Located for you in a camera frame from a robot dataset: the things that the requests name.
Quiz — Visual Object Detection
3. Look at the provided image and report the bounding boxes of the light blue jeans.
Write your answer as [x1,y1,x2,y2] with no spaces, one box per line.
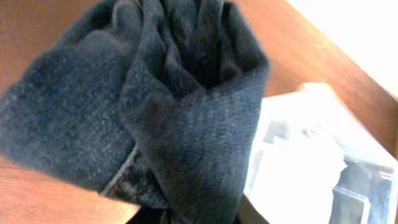
[244,93,346,223]

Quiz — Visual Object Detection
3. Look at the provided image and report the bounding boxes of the clear plastic storage container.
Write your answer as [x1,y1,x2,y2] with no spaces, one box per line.
[239,83,397,224]

